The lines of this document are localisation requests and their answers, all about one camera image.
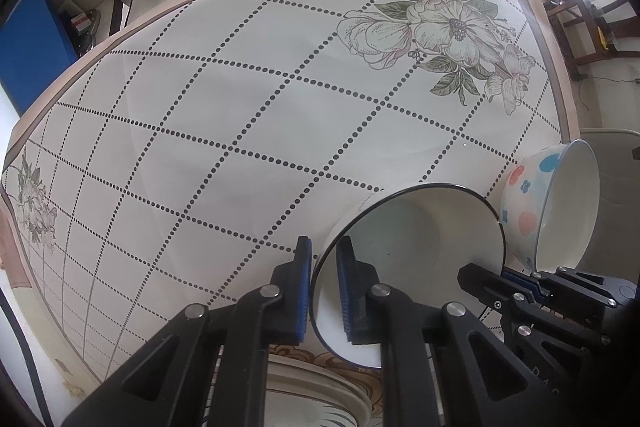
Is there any floral diamond pattern tablecloth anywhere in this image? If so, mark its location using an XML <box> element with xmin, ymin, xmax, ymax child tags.
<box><xmin>0</xmin><ymin>0</ymin><xmax>576</xmax><ymax>385</ymax></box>

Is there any white bowl with black rim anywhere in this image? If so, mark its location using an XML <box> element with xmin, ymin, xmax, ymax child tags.
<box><xmin>309</xmin><ymin>183</ymin><xmax>508</xmax><ymax>369</ymax></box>

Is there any black cable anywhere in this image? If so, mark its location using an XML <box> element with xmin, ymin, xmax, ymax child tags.
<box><xmin>0</xmin><ymin>287</ymin><xmax>47</xmax><ymax>427</ymax></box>

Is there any white bowl with colourful dots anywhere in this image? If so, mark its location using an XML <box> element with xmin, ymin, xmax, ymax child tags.
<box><xmin>500</xmin><ymin>139</ymin><xmax>600</xmax><ymax>276</ymax></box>

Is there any dark wooden chair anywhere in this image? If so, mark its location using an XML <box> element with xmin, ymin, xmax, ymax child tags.
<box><xmin>541</xmin><ymin>0</ymin><xmax>640</xmax><ymax>81</ymax></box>

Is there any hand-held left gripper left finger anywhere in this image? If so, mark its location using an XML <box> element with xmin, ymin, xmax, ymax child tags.
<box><xmin>60</xmin><ymin>235</ymin><xmax>316</xmax><ymax>427</ymax></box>

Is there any blue folded mat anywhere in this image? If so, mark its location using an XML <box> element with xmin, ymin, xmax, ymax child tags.
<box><xmin>0</xmin><ymin>0</ymin><xmax>82</xmax><ymax>116</ymax></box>

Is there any grey chair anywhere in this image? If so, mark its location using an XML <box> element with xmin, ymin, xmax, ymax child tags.
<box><xmin>579</xmin><ymin>127</ymin><xmax>640</xmax><ymax>280</ymax></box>

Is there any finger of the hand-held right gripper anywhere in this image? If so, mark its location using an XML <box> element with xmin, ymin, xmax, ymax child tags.
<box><xmin>501</xmin><ymin>270</ymin><xmax>552</xmax><ymax>292</ymax></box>
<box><xmin>456</xmin><ymin>262</ymin><xmax>547</xmax><ymax>309</ymax></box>

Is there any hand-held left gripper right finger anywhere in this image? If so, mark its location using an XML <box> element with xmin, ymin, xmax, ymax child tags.
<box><xmin>336</xmin><ymin>238</ymin><xmax>577</xmax><ymax>427</ymax></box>

